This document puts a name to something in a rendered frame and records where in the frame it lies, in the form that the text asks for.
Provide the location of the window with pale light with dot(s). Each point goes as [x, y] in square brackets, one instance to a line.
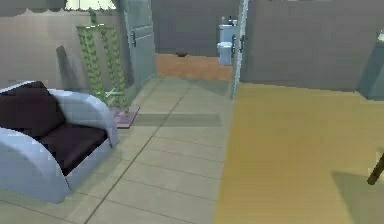
[90, 4]

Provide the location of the small dark floor object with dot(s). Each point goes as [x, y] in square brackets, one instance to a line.
[181, 53]

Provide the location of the pink floor cloth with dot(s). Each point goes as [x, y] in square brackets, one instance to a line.
[125, 117]

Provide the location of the white toilet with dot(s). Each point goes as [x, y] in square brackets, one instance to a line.
[226, 46]

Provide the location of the white room door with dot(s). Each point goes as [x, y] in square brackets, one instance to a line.
[239, 50]

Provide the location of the grey-blue room door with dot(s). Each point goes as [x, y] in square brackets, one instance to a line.
[141, 50]

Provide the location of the pale blue armchair dark cushions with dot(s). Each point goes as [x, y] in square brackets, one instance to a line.
[30, 160]

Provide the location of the teal cabinet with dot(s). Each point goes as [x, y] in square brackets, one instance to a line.
[373, 73]

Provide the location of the dark brown furniture leg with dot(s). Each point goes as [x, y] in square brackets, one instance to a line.
[376, 173]

